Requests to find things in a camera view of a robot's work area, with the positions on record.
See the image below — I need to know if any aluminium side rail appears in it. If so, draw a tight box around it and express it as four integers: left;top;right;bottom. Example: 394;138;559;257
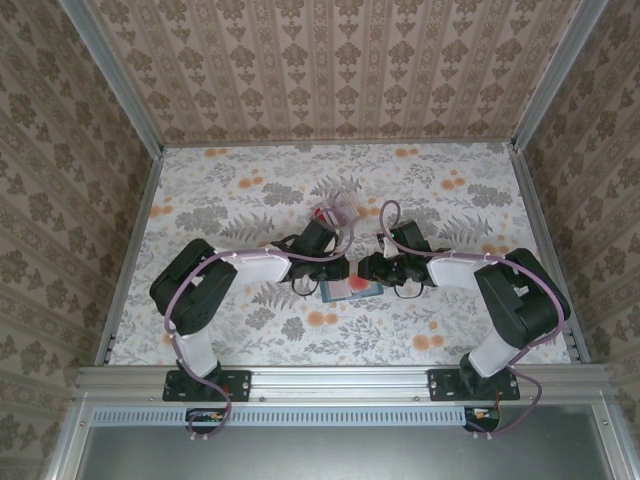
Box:
508;143;592;365
94;147;166;366

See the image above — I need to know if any grey metal panel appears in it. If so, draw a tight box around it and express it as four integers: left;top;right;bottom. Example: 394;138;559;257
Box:
47;399;640;480

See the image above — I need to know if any black controller box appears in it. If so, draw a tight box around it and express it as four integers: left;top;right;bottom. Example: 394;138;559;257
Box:
463;405;502;432
185;407;227;435

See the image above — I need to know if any aluminium frame post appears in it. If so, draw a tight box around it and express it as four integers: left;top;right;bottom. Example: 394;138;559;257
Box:
510;0;610;151
57;0;166;157

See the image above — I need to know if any blue card holder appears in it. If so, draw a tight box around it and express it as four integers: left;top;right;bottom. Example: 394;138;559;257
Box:
318;277;387;305

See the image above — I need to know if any thin black cable loop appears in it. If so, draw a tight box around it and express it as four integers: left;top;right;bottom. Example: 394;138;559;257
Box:
391;279;427;301
289;274;319;297

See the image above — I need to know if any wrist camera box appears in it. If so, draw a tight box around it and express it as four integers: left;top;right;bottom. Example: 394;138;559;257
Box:
324;224;347;251
377;234;402;260

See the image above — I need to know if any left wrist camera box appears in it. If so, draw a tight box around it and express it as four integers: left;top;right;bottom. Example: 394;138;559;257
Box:
324;224;347;251

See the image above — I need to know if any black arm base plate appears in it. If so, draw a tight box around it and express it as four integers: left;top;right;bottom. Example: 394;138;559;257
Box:
427;368;521;403
163;368;252;403

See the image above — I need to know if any purple cable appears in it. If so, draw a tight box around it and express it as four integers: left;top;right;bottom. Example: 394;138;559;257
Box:
164;219;351;442
379;199;572;441

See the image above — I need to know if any clear plastic card box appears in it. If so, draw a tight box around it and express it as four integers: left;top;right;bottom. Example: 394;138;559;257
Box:
312;191;362;231

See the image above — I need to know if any aluminium mounting rail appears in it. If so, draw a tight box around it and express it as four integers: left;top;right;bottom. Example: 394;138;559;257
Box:
74;363;615;404

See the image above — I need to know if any grey slotted cable duct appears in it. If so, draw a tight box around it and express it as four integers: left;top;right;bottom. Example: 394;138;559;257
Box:
92;405;465;427

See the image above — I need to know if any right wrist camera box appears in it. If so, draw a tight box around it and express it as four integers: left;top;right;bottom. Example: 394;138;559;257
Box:
377;234;402;260

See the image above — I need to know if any aluminium back rail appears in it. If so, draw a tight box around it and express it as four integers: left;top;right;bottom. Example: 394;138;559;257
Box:
162;139;516;150

